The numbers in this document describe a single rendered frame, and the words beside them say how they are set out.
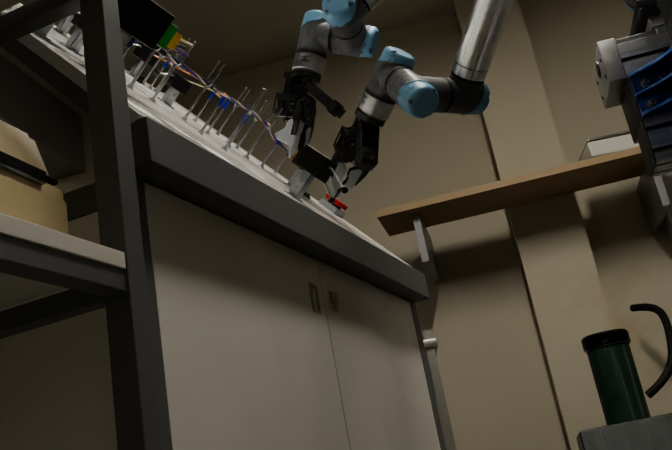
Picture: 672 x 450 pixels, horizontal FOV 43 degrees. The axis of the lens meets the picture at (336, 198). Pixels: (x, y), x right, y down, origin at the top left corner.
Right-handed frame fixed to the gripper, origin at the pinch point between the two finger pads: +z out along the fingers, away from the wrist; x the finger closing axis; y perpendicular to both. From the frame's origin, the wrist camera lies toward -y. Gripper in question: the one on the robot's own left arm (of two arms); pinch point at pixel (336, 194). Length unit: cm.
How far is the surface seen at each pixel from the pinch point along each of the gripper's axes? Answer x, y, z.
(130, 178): 53, -79, -23
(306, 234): 17.8, -43.8, -7.3
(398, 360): -20.8, -24.7, 23.1
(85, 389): 50, -87, 2
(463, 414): -140, 112, 121
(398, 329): -21.6, -16.5, 20.1
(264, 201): 29, -51, -14
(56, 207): 60, -86, -20
